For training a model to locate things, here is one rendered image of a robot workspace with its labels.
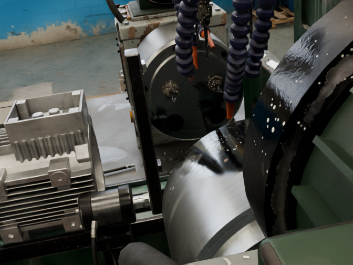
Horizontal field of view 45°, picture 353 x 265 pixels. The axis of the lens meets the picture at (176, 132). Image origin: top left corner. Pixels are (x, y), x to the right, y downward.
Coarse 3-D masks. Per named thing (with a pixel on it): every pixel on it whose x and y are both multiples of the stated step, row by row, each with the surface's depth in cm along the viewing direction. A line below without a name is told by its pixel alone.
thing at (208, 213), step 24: (240, 120) 54; (216, 144) 51; (240, 144) 49; (192, 168) 51; (216, 168) 47; (240, 168) 45; (168, 192) 54; (192, 192) 48; (216, 192) 44; (240, 192) 42; (168, 216) 52; (192, 216) 45; (216, 216) 42; (240, 216) 40; (168, 240) 52; (192, 240) 43; (216, 240) 40; (240, 240) 39
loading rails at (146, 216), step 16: (160, 176) 88; (144, 192) 86; (144, 208) 87; (144, 224) 76; (160, 224) 77; (32, 240) 75; (48, 240) 75; (64, 240) 75; (80, 240) 76; (144, 240) 78; (160, 240) 78; (0, 256) 74; (16, 256) 75; (32, 256) 76; (48, 256) 76; (64, 256) 77; (80, 256) 77
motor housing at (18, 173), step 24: (0, 144) 70; (96, 144) 84; (0, 168) 69; (24, 168) 69; (72, 168) 70; (96, 168) 85; (24, 192) 68; (48, 192) 68; (72, 192) 69; (0, 216) 69; (24, 216) 70; (48, 216) 70
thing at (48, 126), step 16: (48, 96) 76; (64, 96) 76; (80, 96) 73; (16, 112) 74; (32, 112) 76; (48, 112) 77; (64, 112) 76; (80, 112) 68; (16, 128) 67; (32, 128) 68; (48, 128) 68; (64, 128) 68; (80, 128) 69; (16, 144) 68; (32, 144) 68; (48, 144) 69; (64, 144) 69; (80, 144) 70; (16, 160) 70
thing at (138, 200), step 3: (141, 195) 66; (147, 195) 66; (135, 198) 66; (138, 198) 66; (141, 198) 66; (135, 201) 65; (138, 201) 66; (141, 201) 66; (147, 201) 66; (135, 204) 65; (138, 204) 66; (141, 204) 66; (144, 204) 66; (135, 207) 66; (138, 207) 66; (141, 207) 66; (144, 207) 66
